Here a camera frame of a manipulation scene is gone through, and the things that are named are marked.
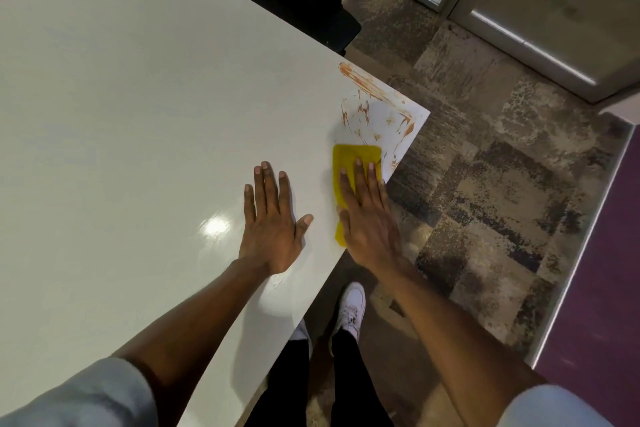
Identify person's right hand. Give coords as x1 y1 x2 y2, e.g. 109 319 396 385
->
336 158 404 273

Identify white sneaker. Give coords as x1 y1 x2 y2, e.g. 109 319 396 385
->
289 319 314 358
329 282 367 343

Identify black trousers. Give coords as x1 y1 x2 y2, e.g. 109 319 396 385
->
244 329 397 427

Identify grey shirt sleeve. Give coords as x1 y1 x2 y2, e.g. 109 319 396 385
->
496 384 615 427
0 357 159 427

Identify grey right shirt sleeve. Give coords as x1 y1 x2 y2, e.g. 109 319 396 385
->
496 384 615 427

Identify person's left forearm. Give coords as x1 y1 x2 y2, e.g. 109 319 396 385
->
112 258 275 427

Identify person's right forearm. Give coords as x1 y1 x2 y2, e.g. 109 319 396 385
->
372 261 547 427

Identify person's left hand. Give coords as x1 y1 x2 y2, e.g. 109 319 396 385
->
238 161 314 276

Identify yellow cleaning cloth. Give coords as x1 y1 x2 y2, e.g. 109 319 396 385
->
332 144 384 248

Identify white left sneaker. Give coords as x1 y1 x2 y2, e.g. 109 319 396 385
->
289 319 314 358

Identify white right sneaker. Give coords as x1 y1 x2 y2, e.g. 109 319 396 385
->
329 282 367 343

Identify grey left shirt sleeve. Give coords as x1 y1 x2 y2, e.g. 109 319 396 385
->
0 357 159 427

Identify metal framed glass door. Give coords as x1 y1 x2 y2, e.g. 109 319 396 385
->
347 0 640 104

